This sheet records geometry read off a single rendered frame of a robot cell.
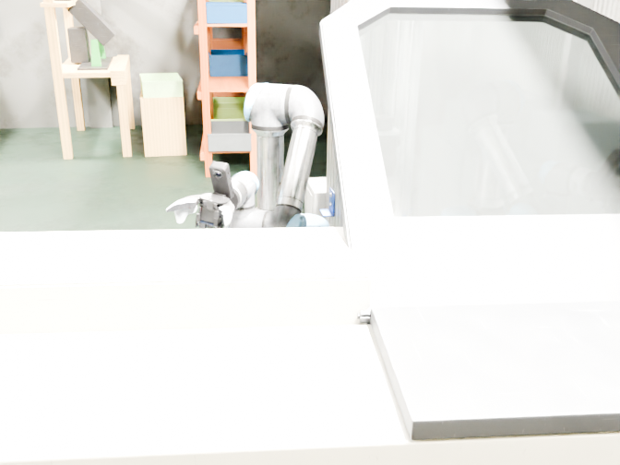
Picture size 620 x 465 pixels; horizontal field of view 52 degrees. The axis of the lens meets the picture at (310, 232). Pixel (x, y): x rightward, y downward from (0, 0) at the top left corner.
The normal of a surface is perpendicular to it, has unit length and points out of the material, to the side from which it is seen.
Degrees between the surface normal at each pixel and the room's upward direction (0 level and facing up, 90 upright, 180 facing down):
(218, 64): 90
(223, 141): 90
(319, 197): 90
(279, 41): 90
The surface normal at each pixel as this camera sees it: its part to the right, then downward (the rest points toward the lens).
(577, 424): 0.08, 0.36
